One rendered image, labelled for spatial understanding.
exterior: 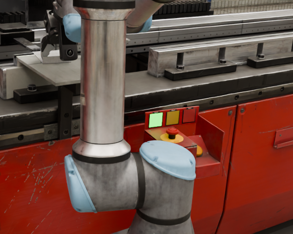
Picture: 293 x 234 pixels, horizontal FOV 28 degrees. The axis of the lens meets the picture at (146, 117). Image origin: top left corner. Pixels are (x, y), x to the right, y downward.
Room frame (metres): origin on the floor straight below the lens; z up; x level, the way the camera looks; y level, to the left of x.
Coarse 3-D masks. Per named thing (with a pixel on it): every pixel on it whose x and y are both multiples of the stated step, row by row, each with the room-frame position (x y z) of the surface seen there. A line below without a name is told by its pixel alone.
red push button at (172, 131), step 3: (168, 129) 1.66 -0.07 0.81; (171, 129) 1.66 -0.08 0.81; (174, 129) 1.66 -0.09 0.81; (168, 132) 1.65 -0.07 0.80; (171, 132) 1.64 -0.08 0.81; (174, 132) 1.64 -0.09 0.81; (177, 132) 1.65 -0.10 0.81; (168, 135) 1.66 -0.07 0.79; (171, 135) 1.65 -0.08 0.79; (174, 135) 1.65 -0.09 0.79; (171, 138) 1.65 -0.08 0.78; (174, 138) 1.65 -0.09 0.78
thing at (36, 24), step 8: (32, 0) 1.72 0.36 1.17; (40, 0) 1.73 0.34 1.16; (48, 0) 1.75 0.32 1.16; (32, 8) 1.72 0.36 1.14; (40, 8) 1.73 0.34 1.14; (48, 8) 1.75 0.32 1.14; (32, 16) 1.72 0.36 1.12; (40, 16) 1.73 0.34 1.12; (32, 24) 1.73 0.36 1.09; (40, 24) 1.74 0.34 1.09
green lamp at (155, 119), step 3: (150, 114) 1.72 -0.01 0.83; (153, 114) 1.72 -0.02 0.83; (156, 114) 1.73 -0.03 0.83; (159, 114) 1.73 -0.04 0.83; (150, 117) 1.72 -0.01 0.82; (153, 117) 1.72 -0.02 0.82; (156, 117) 1.73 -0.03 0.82; (159, 117) 1.73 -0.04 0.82; (150, 120) 1.72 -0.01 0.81; (153, 120) 1.72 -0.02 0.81; (156, 120) 1.73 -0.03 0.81; (159, 120) 1.73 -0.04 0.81; (150, 123) 1.72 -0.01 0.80; (153, 123) 1.72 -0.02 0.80; (156, 123) 1.73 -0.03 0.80; (159, 123) 1.73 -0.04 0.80; (150, 126) 1.72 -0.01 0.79; (153, 126) 1.72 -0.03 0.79
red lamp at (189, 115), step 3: (186, 111) 1.78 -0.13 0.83; (189, 111) 1.78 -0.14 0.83; (192, 111) 1.79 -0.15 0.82; (183, 114) 1.77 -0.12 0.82; (186, 114) 1.78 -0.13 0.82; (189, 114) 1.79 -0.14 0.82; (192, 114) 1.79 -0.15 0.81; (183, 117) 1.77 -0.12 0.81; (186, 117) 1.78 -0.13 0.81; (189, 117) 1.79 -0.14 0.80; (192, 117) 1.79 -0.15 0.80; (183, 120) 1.77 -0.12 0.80; (186, 120) 1.78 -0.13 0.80; (189, 120) 1.79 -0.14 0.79; (192, 120) 1.79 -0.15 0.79
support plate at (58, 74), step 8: (32, 56) 1.70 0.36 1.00; (24, 64) 1.63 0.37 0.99; (40, 64) 1.62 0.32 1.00; (48, 64) 1.63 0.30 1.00; (56, 64) 1.63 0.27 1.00; (64, 64) 1.64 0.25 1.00; (72, 64) 1.65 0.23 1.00; (40, 72) 1.54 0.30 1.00; (48, 72) 1.55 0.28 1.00; (56, 72) 1.55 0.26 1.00; (64, 72) 1.56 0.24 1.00; (72, 72) 1.56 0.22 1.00; (48, 80) 1.50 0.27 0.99; (56, 80) 1.49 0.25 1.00; (64, 80) 1.49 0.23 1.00; (72, 80) 1.50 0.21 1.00
